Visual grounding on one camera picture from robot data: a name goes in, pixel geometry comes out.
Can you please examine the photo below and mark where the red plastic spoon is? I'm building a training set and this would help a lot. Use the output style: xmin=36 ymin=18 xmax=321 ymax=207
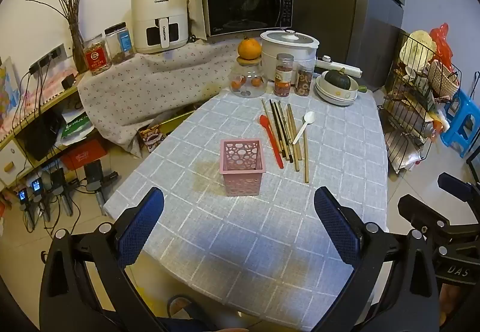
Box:
xmin=259 ymin=114 xmax=284 ymax=169

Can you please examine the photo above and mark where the large orange fruit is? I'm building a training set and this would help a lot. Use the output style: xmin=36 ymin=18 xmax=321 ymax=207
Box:
xmin=237 ymin=37 xmax=262 ymax=60

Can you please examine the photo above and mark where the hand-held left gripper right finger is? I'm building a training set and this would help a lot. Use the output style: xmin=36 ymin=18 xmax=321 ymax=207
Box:
xmin=314 ymin=187 xmax=439 ymax=332

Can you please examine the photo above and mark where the blue plastic stool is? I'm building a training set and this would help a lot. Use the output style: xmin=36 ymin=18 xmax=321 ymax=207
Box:
xmin=439 ymin=89 xmax=480 ymax=158

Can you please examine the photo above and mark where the dried mushroom jar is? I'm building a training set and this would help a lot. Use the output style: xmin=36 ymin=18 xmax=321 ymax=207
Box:
xmin=295 ymin=66 xmax=315 ymax=96

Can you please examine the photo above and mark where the black microwave oven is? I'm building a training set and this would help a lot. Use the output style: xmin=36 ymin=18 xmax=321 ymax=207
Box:
xmin=201 ymin=0 xmax=295 ymax=38

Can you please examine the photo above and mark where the grey checked tablecloth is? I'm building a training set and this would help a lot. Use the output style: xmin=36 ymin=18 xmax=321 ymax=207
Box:
xmin=103 ymin=86 xmax=389 ymax=332

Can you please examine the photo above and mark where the pink perforated plastic basket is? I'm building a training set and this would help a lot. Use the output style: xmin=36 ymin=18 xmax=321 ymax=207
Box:
xmin=220 ymin=139 xmax=267 ymax=198

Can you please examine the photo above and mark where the red label plastic jar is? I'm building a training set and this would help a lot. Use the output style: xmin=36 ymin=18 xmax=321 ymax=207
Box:
xmin=83 ymin=34 xmax=112 ymax=76

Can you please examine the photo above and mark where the black box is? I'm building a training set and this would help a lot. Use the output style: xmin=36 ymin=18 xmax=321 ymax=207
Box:
xmin=17 ymin=112 xmax=62 ymax=162

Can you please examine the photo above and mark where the wooden shelf unit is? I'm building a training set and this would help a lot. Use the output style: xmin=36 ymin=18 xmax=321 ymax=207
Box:
xmin=0 ymin=82 xmax=85 ymax=188

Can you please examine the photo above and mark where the printed cardboard box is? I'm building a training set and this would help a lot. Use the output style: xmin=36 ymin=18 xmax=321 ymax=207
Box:
xmin=138 ymin=109 xmax=196 ymax=153

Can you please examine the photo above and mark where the woven straw basket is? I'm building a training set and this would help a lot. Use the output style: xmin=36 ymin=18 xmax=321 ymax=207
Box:
xmin=427 ymin=59 xmax=460 ymax=99

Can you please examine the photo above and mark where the glass jar with wooden lid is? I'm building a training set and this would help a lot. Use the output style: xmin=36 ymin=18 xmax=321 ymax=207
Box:
xmin=229 ymin=56 xmax=268 ymax=99

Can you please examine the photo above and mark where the grey refrigerator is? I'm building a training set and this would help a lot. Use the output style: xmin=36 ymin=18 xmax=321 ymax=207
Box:
xmin=347 ymin=0 xmax=407 ymax=91

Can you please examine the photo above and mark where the person's slipper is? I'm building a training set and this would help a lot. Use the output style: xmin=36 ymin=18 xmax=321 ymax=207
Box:
xmin=165 ymin=294 xmax=203 ymax=319

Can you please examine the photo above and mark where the dried branch bundle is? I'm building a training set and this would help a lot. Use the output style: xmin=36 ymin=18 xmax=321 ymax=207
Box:
xmin=25 ymin=0 xmax=94 ymax=72

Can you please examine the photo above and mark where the white electric cooking pot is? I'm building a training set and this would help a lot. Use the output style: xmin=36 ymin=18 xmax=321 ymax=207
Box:
xmin=260 ymin=29 xmax=320 ymax=82

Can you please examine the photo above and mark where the red plastic bag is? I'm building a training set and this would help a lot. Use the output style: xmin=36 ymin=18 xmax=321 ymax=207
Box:
xmin=428 ymin=22 xmax=454 ymax=72

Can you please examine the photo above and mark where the black charger with lit screen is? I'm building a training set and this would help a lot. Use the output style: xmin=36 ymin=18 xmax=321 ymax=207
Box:
xmin=16 ymin=187 xmax=31 ymax=211
xmin=31 ymin=178 xmax=45 ymax=201

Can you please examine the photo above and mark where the green plastic bag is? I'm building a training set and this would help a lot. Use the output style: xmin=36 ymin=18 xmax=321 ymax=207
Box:
xmin=61 ymin=112 xmax=92 ymax=139

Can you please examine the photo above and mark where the red flat box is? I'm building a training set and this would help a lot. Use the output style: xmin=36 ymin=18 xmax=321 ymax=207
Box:
xmin=60 ymin=140 xmax=108 ymax=171

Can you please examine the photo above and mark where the black wire storage rack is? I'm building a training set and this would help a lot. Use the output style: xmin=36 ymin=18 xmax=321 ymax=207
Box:
xmin=377 ymin=29 xmax=463 ymax=172

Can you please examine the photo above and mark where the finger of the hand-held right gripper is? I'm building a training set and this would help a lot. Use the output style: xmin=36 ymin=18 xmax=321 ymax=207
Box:
xmin=397 ymin=195 xmax=456 ymax=233
xmin=438 ymin=172 xmax=480 ymax=207

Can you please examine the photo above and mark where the wall power strip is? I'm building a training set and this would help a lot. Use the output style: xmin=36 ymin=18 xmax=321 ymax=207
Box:
xmin=28 ymin=43 xmax=67 ymax=74

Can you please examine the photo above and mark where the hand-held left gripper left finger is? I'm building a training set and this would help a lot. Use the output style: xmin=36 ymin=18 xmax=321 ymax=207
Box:
xmin=39 ymin=187 xmax=166 ymax=332

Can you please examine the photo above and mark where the white plastic spoon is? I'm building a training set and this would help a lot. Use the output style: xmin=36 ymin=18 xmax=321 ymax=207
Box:
xmin=292 ymin=111 xmax=316 ymax=145

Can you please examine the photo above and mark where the floral cabinet cover cloth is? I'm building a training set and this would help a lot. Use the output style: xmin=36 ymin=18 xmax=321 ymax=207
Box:
xmin=77 ymin=37 xmax=244 ymax=158

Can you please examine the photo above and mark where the blue label plastic jar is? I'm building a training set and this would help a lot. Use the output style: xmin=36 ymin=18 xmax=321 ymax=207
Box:
xmin=104 ymin=22 xmax=136 ymax=64

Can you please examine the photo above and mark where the black floor stand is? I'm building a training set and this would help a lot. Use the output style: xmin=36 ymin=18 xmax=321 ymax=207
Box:
xmin=83 ymin=160 xmax=121 ymax=205

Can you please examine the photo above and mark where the stack of white bowls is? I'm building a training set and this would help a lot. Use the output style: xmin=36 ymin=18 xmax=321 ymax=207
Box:
xmin=314 ymin=75 xmax=367 ymax=105

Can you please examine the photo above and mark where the dark green squash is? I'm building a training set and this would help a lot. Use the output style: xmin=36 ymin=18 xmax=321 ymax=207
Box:
xmin=324 ymin=68 xmax=352 ymax=91

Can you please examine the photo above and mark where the red spice jar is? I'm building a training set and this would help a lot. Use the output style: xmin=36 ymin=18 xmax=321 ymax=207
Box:
xmin=274 ymin=53 xmax=295 ymax=97

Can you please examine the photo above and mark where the white air fryer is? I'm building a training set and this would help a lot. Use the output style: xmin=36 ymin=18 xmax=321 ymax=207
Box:
xmin=130 ymin=0 xmax=189 ymax=54

